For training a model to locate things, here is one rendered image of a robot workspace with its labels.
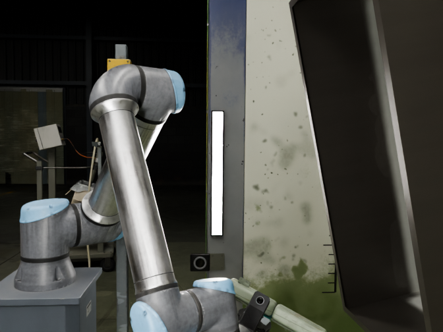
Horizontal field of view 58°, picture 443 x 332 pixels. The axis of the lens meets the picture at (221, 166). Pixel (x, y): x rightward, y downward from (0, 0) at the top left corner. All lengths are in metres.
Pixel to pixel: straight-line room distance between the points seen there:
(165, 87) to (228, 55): 1.04
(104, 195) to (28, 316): 0.42
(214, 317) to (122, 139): 0.44
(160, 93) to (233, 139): 1.01
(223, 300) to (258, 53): 1.43
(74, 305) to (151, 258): 0.58
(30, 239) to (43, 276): 0.12
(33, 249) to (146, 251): 0.63
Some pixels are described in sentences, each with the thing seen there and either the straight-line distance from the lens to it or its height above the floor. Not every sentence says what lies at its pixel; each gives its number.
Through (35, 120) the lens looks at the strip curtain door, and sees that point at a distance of 11.68.
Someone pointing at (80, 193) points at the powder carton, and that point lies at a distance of 3.56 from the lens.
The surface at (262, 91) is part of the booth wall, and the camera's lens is 2.06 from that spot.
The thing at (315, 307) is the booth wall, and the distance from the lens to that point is 2.28.
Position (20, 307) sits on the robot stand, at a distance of 1.42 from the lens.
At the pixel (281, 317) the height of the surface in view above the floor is 0.62.
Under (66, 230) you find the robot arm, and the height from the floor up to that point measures 0.82.
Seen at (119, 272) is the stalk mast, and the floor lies 0.40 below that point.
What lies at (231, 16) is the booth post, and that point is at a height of 1.74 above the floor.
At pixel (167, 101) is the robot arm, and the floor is 1.22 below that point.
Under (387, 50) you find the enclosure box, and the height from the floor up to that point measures 1.33.
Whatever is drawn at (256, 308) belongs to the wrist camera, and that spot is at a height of 0.68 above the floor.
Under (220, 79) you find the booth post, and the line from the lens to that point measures 2.05.
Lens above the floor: 1.11
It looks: 3 degrees down
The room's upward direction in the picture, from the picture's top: 1 degrees clockwise
